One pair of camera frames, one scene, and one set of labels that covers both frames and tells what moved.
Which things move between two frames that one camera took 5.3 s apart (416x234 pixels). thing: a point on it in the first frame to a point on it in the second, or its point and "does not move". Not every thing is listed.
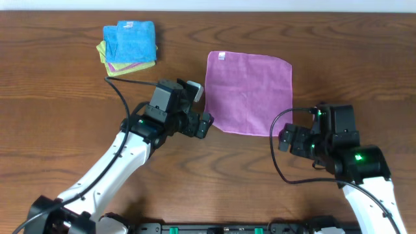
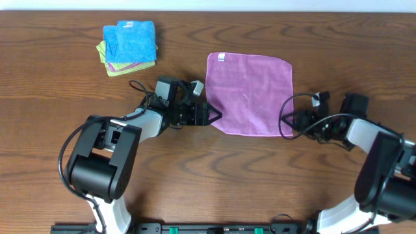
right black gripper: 295,142 to 299,121
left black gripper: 195,123 to 204,114
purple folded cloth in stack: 113,69 does not move
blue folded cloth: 130,41 does not move
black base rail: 247,228 does not move
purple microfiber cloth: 244,92 does not move
